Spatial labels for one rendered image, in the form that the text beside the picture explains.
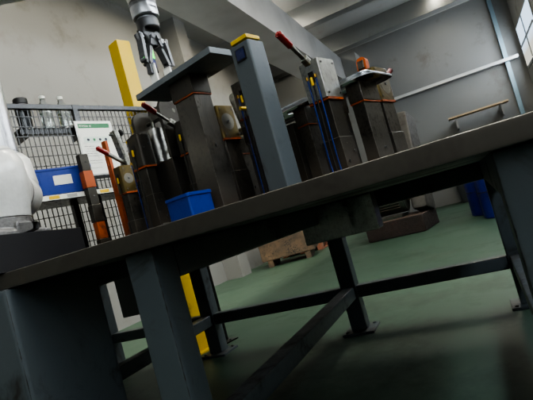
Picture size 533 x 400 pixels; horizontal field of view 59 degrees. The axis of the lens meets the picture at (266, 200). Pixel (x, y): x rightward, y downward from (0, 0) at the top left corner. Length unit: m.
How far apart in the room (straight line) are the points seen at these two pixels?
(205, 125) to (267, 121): 0.25
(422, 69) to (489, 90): 1.44
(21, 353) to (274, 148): 0.81
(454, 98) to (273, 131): 9.75
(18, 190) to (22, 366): 0.48
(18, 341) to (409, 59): 10.41
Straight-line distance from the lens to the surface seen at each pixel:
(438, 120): 10.90
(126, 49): 3.24
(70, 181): 2.43
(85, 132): 2.79
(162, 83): 1.54
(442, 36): 11.19
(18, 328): 1.34
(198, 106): 1.48
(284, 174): 1.26
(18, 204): 1.50
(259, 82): 1.31
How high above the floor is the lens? 0.64
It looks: 3 degrees up
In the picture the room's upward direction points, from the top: 15 degrees counter-clockwise
